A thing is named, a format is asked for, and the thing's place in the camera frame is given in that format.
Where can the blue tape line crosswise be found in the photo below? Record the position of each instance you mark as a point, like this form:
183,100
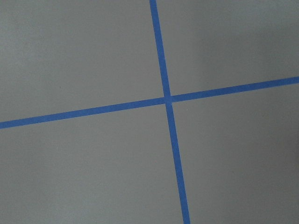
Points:
149,102

